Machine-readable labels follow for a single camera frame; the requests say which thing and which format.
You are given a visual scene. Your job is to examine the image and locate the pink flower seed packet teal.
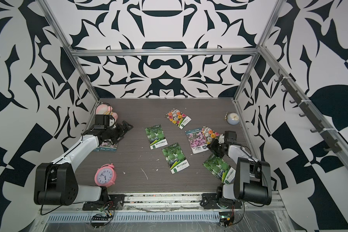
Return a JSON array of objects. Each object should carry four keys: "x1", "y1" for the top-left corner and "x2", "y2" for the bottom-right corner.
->
[{"x1": 93, "y1": 140, "x2": 118, "y2": 152}]

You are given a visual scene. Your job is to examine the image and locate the pink flower seed packet white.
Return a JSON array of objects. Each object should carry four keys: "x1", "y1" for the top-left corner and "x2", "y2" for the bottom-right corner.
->
[{"x1": 185, "y1": 128, "x2": 208, "y2": 154}]

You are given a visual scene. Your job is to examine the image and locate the green melon seed packet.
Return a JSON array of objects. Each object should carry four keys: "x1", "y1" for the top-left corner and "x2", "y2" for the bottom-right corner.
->
[
  {"x1": 145, "y1": 124, "x2": 168, "y2": 149},
  {"x1": 203, "y1": 154, "x2": 236, "y2": 184},
  {"x1": 162, "y1": 143, "x2": 190, "y2": 174}
]

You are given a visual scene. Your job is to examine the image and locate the mixed colour flower seed packet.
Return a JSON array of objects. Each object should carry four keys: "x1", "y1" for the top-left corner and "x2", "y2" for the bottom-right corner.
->
[{"x1": 165, "y1": 108, "x2": 191, "y2": 129}]

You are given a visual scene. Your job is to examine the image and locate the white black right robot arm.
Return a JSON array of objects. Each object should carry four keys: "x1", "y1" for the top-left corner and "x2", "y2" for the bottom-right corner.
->
[{"x1": 203, "y1": 130, "x2": 272, "y2": 207}]

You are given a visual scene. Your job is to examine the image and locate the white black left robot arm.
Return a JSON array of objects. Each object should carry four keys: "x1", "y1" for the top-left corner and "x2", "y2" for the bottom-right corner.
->
[{"x1": 34, "y1": 115, "x2": 133, "y2": 206}]

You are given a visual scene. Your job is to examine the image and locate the orange flower seed packet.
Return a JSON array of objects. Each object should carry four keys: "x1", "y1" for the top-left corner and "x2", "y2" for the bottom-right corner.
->
[{"x1": 202, "y1": 126, "x2": 220, "y2": 145}]

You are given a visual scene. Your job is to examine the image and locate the pink striped plush toy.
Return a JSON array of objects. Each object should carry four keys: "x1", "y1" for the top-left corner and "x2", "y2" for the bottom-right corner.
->
[{"x1": 95, "y1": 103, "x2": 119, "y2": 121}]

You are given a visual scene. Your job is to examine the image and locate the small white round clock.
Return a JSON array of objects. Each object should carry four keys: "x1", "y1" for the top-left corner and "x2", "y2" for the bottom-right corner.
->
[{"x1": 225, "y1": 112, "x2": 240, "y2": 125}]

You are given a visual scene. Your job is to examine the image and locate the pink alarm clock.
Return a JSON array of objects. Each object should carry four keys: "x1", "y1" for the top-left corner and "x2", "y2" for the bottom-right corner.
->
[{"x1": 94, "y1": 163, "x2": 117, "y2": 188}]

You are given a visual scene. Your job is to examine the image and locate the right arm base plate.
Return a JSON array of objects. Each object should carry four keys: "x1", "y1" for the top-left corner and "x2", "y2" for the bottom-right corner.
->
[{"x1": 200, "y1": 193, "x2": 243, "y2": 209}]

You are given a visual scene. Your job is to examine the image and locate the right circuit board with wires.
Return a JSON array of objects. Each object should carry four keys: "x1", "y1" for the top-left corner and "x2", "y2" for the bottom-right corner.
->
[{"x1": 219, "y1": 212, "x2": 235, "y2": 228}]

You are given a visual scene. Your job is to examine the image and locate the circuit board with wires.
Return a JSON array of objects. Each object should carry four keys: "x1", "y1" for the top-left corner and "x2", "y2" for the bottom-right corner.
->
[
  {"x1": 90, "y1": 210, "x2": 115, "y2": 228},
  {"x1": 219, "y1": 212, "x2": 235, "y2": 228}
]

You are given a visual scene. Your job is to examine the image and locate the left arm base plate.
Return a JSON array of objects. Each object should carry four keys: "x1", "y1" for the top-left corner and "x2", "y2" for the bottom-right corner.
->
[{"x1": 82, "y1": 194, "x2": 126, "y2": 211}]

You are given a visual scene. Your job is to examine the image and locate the left circuit board with wires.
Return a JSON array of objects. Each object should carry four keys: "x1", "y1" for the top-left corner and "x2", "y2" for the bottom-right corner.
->
[{"x1": 90, "y1": 210, "x2": 115, "y2": 228}]

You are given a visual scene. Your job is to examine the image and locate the black wall hook rack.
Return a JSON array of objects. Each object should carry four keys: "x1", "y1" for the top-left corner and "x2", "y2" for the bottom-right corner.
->
[{"x1": 275, "y1": 69, "x2": 343, "y2": 154}]

